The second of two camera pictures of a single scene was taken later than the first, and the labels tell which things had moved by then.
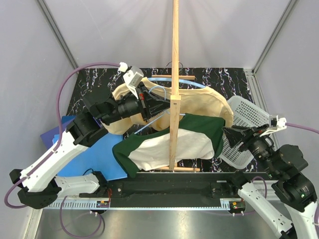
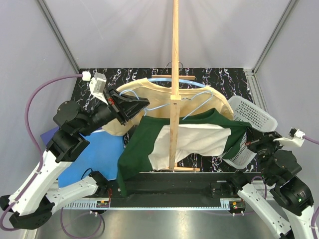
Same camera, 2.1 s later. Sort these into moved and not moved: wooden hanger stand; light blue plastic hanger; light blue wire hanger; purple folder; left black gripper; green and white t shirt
Moved: light blue wire hanger; green and white t shirt; left black gripper
Not moved: wooden hanger stand; purple folder; light blue plastic hanger
